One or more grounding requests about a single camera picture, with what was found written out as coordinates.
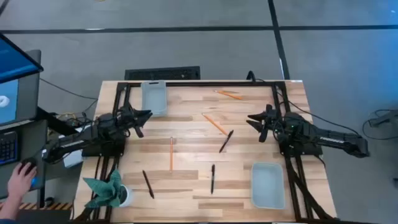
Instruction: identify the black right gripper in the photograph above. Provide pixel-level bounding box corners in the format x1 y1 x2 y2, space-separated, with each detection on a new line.
246 104 280 143

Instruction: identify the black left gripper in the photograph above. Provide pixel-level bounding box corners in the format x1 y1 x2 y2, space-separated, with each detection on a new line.
119 104 153 138

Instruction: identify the black pen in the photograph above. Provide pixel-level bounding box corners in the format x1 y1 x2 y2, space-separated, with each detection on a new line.
218 129 234 154
210 164 216 195
142 169 155 200

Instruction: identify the orange pencil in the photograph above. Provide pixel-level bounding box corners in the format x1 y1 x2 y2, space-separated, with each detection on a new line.
201 113 229 136
213 90 244 101
169 136 174 172

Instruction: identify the grey plastic bin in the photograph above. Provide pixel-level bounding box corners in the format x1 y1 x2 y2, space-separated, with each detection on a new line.
141 80 168 118
250 161 286 210

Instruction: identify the person's forearm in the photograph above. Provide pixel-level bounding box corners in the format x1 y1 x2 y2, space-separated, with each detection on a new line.
0 195 18 222

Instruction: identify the black floor vent grille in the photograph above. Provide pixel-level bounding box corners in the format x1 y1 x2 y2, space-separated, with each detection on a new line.
124 65 201 81

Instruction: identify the white paper box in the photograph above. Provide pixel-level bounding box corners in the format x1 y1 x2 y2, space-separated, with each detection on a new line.
63 148 84 169

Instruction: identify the green artificial plant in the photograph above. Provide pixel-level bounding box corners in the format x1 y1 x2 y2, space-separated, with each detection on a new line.
82 169 125 209

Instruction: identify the white plant pot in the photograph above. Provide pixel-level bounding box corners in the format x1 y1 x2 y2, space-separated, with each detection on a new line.
119 184 134 208

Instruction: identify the grey desk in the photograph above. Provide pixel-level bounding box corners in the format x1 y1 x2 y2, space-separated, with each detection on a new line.
0 119 47 200

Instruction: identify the grey computer monitor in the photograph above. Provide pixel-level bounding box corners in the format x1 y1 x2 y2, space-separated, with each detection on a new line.
0 49 42 127

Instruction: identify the yellow black hazard strip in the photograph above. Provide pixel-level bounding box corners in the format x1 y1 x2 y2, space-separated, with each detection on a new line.
17 202 74 211

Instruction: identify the black computer mouse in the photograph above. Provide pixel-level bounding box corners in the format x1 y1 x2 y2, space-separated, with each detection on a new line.
17 157 39 177

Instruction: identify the black keyboard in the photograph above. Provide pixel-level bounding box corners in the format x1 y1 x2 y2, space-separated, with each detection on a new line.
0 130 19 166

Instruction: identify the black framed computer monitor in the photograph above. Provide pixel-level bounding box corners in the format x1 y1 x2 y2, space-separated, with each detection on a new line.
0 32 44 85

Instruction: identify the person's hand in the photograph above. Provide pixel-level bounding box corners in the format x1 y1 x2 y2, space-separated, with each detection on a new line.
6 161 38 202

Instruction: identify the black table cable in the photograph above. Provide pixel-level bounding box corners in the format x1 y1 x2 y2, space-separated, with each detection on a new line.
246 70 361 136

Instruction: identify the yellow wire bundle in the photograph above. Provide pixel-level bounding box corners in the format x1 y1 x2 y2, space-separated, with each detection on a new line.
57 111 82 125

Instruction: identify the thin black floor cable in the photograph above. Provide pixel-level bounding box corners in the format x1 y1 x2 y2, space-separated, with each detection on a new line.
39 77 100 101

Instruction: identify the black floor cable bundle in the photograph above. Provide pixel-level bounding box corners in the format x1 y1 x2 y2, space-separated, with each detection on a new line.
362 108 398 141

